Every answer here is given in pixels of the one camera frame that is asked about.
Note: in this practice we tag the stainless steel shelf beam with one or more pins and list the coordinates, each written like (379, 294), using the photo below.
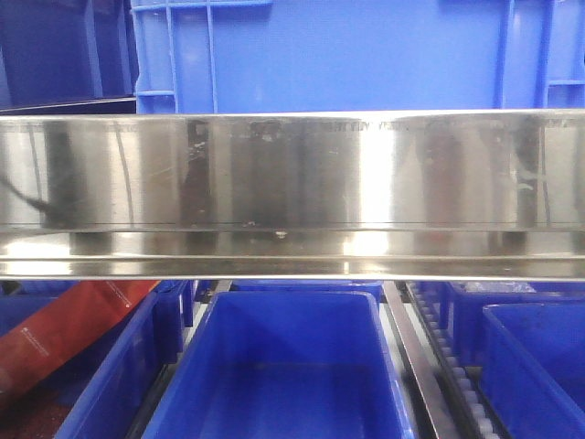
(478, 195)

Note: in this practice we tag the blue bin centre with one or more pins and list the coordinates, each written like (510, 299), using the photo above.
(285, 365)

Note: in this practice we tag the blue bin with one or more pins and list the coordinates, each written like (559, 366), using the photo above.
(534, 376)
(98, 393)
(285, 365)
(471, 309)

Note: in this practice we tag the blue bin rear right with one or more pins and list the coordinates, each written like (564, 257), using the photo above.
(471, 309)

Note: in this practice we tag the large blue crate upper shelf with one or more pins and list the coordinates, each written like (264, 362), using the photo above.
(322, 56)

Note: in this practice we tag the blue bin left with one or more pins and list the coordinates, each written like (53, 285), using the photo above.
(98, 393)

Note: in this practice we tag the red foil pouch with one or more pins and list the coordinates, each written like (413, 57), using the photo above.
(59, 331)

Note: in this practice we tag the roller conveyor track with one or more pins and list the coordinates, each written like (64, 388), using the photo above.
(472, 414)

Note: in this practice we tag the dark blue crate upper left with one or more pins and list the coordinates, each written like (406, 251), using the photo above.
(55, 52)

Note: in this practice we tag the steel divider rail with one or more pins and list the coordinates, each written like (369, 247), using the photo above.
(431, 410)

